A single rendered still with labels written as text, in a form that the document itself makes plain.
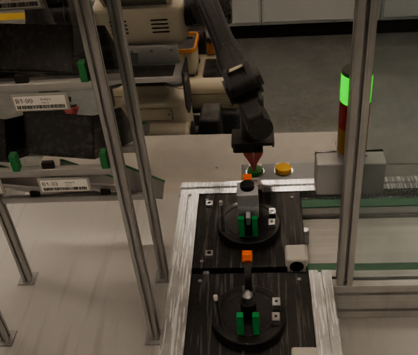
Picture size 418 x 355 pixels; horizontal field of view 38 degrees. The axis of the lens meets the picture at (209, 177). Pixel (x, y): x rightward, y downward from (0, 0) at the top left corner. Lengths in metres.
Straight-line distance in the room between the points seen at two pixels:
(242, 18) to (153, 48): 2.50
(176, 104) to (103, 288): 0.77
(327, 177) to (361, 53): 0.26
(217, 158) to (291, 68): 2.31
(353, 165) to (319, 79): 2.83
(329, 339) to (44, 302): 0.64
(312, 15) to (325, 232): 3.03
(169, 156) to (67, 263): 0.47
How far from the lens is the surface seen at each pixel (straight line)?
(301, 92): 3.73
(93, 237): 1.56
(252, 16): 4.32
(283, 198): 1.42
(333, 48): 4.25
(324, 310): 1.22
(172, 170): 1.72
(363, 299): 1.29
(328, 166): 1.09
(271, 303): 1.18
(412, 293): 1.30
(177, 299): 1.25
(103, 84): 0.91
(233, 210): 1.37
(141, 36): 1.88
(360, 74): 0.97
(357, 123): 1.01
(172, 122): 2.03
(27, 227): 1.65
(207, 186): 1.49
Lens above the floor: 1.89
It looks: 38 degrees down
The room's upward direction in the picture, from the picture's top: 6 degrees counter-clockwise
